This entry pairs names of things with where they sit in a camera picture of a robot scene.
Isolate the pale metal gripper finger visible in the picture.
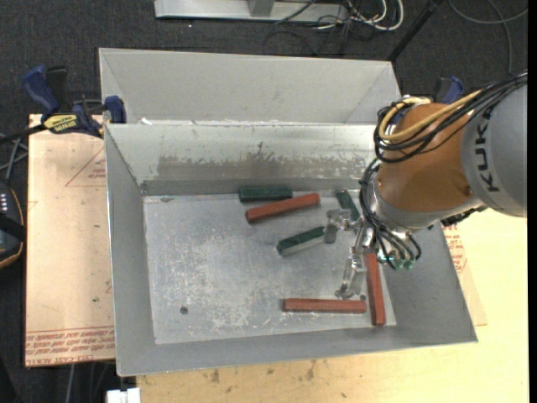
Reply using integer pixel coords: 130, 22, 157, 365
323, 207, 361, 245
334, 248, 368, 302

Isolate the brown cardboard board, red print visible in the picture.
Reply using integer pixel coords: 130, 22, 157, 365
24, 113, 489, 369

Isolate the grey metal bin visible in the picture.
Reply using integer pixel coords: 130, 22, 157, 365
98, 47, 479, 378

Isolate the dark green flat block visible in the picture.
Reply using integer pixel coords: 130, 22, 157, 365
275, 225, 327, 258
335, 188, 362, 222
238, 186, 294, 203

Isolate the red-brown flat block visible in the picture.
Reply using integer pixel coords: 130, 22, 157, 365
244, 192, 321, 225
281, 297, 368, 315
362, 251, 388, 327

